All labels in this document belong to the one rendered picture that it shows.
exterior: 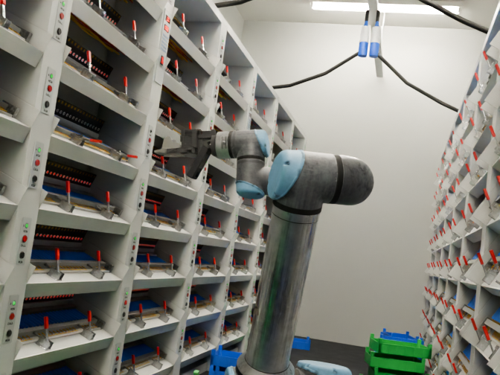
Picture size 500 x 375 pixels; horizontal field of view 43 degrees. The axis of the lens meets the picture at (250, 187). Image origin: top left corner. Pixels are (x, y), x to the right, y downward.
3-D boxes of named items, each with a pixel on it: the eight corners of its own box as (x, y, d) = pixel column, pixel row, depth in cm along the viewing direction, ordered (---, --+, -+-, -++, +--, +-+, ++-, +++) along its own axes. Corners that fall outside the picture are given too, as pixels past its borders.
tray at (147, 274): (181, 286, 294) (196, 260, 294) (127, 289, 236) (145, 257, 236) (146, 263, 299) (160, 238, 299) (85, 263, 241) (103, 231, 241)
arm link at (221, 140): (234, 160, 210) (227, 155, 201) (220, 161, 211) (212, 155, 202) (234, 134, 211) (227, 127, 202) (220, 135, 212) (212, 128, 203)
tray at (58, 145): (133, 180, 230) (146, 157, 230) (42, 149, 172) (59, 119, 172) (90, 155, 236) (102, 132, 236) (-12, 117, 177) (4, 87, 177)
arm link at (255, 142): (265, 154, 197) (265, 123, 200) (226, 155, 200) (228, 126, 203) (271, 163, 206) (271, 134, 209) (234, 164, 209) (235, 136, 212)
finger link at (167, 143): (154, 138, 211) (181, 137, 210) (154, 155, 210) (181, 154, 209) (152, 135, 208) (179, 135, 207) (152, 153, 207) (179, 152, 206)
